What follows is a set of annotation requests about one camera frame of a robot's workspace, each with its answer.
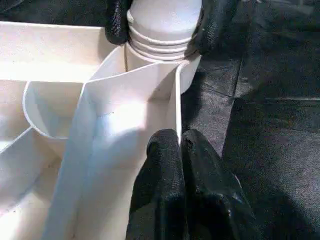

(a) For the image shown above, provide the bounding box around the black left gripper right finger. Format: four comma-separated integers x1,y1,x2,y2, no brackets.
181,128,257,240

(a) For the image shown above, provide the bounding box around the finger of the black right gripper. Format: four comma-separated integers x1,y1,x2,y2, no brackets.
186,0,239,56
104,0,134,45

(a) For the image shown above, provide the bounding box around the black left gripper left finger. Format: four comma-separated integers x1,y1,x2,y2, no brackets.
125,128,187,240

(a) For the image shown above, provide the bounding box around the white plastic table leg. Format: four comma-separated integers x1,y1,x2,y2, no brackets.
126,0,204,64

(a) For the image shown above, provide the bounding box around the white plastic table top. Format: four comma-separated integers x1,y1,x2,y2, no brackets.
0,21,203,240

